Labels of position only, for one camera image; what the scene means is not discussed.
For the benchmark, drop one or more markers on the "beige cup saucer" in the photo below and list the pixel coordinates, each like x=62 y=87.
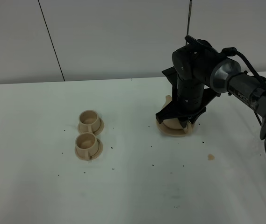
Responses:
x=98 y=150
x=100 y=126

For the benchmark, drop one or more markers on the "near beige teacup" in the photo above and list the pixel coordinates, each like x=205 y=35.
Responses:
x=86 y=146

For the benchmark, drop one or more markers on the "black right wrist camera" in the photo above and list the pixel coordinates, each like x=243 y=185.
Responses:
x=198 y=43

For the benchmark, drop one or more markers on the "far beige teacup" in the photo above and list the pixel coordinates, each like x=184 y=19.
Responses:
x=89 y=121

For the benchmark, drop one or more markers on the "near beige cup saucer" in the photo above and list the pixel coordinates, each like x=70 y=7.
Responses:
x=98 y=150

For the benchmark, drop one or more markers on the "far beige cup saucer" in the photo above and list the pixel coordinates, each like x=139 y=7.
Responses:
x=100 y=126

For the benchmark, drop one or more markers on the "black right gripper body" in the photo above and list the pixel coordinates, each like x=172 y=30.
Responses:
x=188 y=97

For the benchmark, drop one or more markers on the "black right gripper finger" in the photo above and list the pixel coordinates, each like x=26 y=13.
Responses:
x=183 y=122
x=196 y=116

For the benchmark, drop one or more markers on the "beige teacup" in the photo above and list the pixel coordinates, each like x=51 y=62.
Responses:
x=86 y=146
x=89 y=121

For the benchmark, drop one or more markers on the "beige ceramic teapot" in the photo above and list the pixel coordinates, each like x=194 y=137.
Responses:
x=172 y=122

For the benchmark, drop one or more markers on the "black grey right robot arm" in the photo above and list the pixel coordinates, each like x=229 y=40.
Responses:
x=200 y=73

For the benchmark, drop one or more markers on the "round beige teapot saucer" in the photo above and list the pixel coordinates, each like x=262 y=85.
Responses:
x=167 y=131

